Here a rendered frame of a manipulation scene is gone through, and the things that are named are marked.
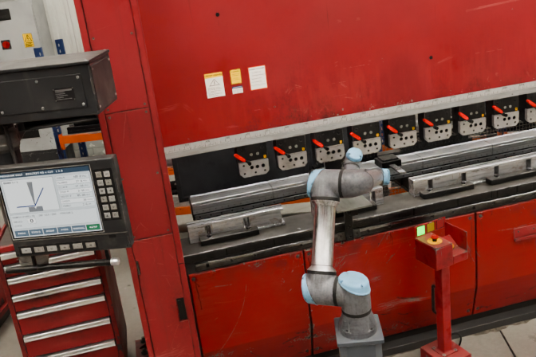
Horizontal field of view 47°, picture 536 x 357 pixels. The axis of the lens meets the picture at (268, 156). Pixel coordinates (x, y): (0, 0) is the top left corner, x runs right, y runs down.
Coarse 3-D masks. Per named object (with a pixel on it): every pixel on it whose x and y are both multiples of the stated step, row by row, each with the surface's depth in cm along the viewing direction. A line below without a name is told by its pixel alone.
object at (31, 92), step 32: (0, 64) 230; (32, 64) 220; (64, 64) 212; (96, 64) 219; (0, 96) 218; (32, 96) 217; (64, 96) 216; (96, 96) 217; (0, 128) 232; (0, 160) 236
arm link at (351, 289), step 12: (348, 276) 240; (360, 276) 240; (336, 288) 238; (348, 288) 234; (360, 288) 234; (336, 300) 238; (348, 300) 236; (360, 300) 235; (348, 312) 238; (360, 312) 237
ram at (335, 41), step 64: (192, 0) 280; (256, 0) 286; (320, 0) 293; (384, 0) 300; (448, 0) 308; (512, 0) 316; (192, 64) 288; (256, 64) 295; (320, 64) 302; (384, 64) 310; (448, 64) 318; (512, 64) 326; (192, 128) 296; (256, 128) 304; (320, 128) 311
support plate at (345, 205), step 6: (342, 198) 314; (348, 198) 313; (354, 198) 312; (360, 198) 311; (342, 204) 307; (348, 204) 306; (354, 204) 305; (360, 204) 305; (366, 204) 304; (336, 210) 302; (342, 210) 300; (348, 210) 301
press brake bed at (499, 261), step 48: (528, 192) 339; (336, 240) 319; (384, 240) 326; (480, 240) 340; (528, 240) 347; (192, 288) 308; (240, 288) 314; (288, 288) 320; (384, 288) 334; (480, 288) 350; (528, 288) 360; (240, 336) 322; (288, 336) 329; (384, 336) 352; (432, 336) 353
